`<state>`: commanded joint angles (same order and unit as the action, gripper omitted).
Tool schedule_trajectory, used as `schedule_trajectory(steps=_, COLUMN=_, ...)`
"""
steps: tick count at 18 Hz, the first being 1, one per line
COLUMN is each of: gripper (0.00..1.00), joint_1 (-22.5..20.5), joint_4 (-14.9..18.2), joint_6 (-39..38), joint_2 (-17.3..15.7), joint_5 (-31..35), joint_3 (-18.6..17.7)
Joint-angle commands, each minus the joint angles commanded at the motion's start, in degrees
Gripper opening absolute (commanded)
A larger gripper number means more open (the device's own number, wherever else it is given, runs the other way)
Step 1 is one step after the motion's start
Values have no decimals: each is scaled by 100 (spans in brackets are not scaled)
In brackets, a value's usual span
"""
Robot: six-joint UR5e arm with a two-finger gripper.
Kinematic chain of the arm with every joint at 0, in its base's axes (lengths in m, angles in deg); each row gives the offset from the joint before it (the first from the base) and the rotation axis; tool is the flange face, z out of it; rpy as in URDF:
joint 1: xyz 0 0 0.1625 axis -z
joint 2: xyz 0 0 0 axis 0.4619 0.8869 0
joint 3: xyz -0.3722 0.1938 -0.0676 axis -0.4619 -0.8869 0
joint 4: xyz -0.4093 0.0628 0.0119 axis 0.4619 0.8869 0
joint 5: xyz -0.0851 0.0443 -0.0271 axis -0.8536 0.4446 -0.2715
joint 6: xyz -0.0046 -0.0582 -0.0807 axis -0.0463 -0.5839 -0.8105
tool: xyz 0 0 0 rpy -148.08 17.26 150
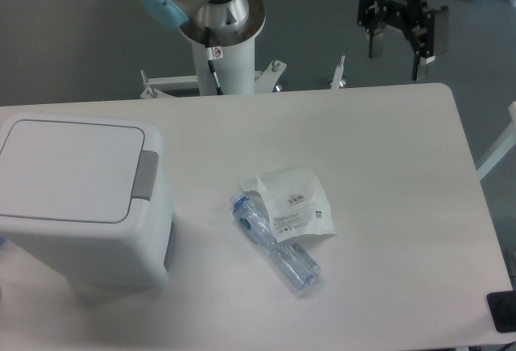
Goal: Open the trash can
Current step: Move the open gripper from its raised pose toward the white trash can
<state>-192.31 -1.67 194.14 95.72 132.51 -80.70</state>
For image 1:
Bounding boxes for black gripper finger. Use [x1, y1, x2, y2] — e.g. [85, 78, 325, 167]
[356, 0, 387, 58]
[406, 5, 449, 81]

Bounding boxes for white push-top trash can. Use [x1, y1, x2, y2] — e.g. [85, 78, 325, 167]
[1, 112, 174, 288]

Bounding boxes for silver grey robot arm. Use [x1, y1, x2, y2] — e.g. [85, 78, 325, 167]
[140, 0, 449, 80]

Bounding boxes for white plastic packaging bag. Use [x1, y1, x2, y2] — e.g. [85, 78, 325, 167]
[240, 167, 336, 242]

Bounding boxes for crushed clear plastic bottle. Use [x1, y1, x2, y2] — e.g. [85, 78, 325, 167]
[231, 192, 321, 290]

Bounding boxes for black device at table edge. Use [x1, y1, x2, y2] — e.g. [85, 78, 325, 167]
[486, 290, 515, 333]

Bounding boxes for white frame leg right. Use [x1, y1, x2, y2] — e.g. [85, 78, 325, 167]
[476, 102, 515, 181]

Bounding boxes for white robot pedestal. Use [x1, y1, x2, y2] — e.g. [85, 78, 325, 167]
[191, 39, 255, 96]

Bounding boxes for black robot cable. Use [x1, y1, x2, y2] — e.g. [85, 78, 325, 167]
[203, 27, 224, 96]

